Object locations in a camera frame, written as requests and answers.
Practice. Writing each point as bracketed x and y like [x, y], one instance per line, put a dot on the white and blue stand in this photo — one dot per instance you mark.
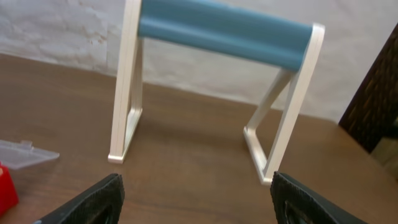
[224, 34]

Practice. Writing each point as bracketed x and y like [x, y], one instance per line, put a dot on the red and yellow tip box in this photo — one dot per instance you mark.
[25, 155]

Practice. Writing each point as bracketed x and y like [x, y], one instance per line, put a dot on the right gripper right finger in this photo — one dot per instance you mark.
[298, 199]

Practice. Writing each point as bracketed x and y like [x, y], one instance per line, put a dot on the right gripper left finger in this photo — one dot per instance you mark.
[93, 202]

